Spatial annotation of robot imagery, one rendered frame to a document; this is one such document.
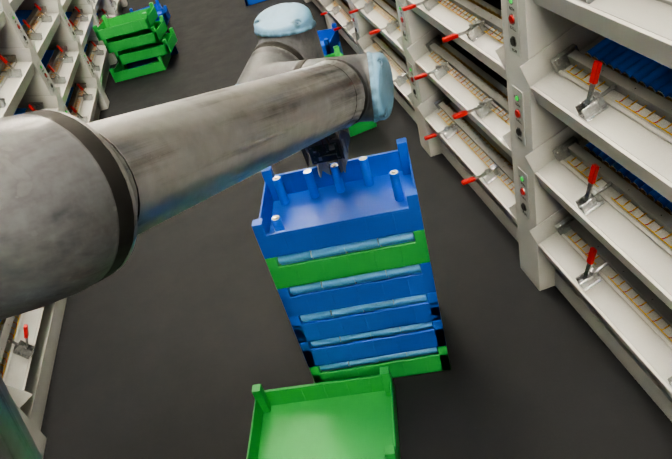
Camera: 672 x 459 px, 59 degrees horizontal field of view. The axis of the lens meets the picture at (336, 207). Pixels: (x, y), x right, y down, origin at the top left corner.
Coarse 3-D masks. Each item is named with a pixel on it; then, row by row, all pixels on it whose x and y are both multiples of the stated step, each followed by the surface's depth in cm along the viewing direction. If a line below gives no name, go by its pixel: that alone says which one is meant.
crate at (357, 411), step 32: (256, 384) 129; (320, 384) 128; (352, 384) 128; (384, 384) 125; (256, 416) 127; (288, 416) 130; (320, 416) 128; (352, 416) 126; (384, 416) 124; (256, 448) 124; (288, 448) 123; (320, 448) 122; (352, 448) 120; (384, 448) 110
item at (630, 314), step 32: (544, 224) 130; (576, 224) 127; (576, 256) 125; (608, 256) 118; (576, 288) 122; (608, 288) 116; (640, 288) 110; (608, 320) 112; (640, 320) 109; (640, 352) 105
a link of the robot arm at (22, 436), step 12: (0, 384) 45; (0, 396) 45; (0, 408) 44; (12, 408) 46; (0, 420) 44; (12, 420) 46; (0, 432) 44; (12, 432) 45; (24, 432) 47; (0, 444) 44; (12, 444) 45; (24, 444) 47; (0, 456) 44; (12, 456) 45; (24, 456) 46; (36, 456) 48
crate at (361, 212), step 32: (352, 160) 121; (384, 160) 121; (288, 192) 126; (320, 192) 124; (352, 192) 121; (384, 192) 118; (416, 192) 103; (256, 224) 106; (288, 224) 117; (320, 224) 106; (352, 224) 106; (384, 224) 106; (416, 224) 106
